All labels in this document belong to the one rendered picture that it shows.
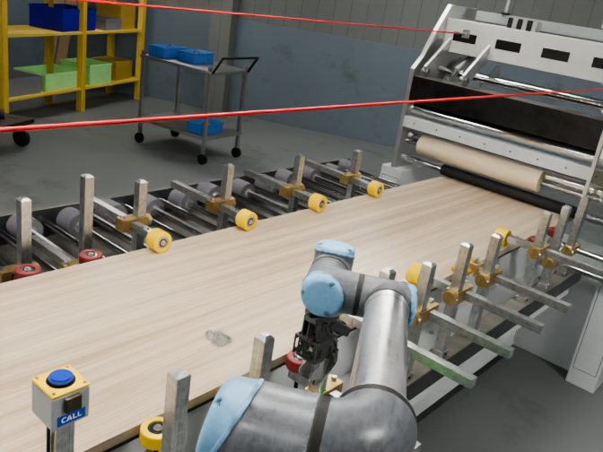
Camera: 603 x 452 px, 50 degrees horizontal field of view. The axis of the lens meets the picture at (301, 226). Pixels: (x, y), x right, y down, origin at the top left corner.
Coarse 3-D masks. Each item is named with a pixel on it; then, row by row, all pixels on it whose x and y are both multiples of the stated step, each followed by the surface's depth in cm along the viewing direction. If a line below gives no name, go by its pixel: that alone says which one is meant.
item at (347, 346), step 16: (512, 256) 324; (528, 256) 343; (512, 272) 333; (464, 304) 296; (336, 336) 216; (352, 336) 225; (512, 336) 373; (352, 352) 229; (272, 368) 193; (336, 368) 224; (352, 368) 233; (464, 368) 327; (480, 368) 356; (288, 384) 203; (448, 384) 317; (208, 400) 175; (432, 400) 308; (192, 416) 172; (416, 416) 307; (192, 432) 174; (112, 448) 153; (128, 448) 157; (144, 448) 162; (192, 448) 177
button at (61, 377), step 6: (54, 372) 108; (60, 372) 109; (66, 372) 109; (72, 372) 110; (48, 378) 107; (54, 378) 107; (60, 378) 107; (66, 378) 107; (72, 378) 108; (54, 384) 107; (60, 384) 107; (66, 384) 108
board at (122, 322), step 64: (384, 192) 350; (448, 192) 369; (128, 256) 230; (192, 256) 238; (256, 256) 246; (384, 256) 264; (448, 256) 275; (0, 320) 180; (64, 320) 185; (128, 320) 190; (192, 320) 195; (256, 320) 201; (0, 384) 155; (128, 384) 162; (192, 384) 166; (0, 448) 135
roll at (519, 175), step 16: (416, 144) 405; (432, 144) 399; (448, 144) 394; (448, 160) 393; (464, 160) 385; (480, 160) 379; (496, 160) 375; (496, 176) 375; (512, 176) 367; (528, 176) 362; (576, 192) 350
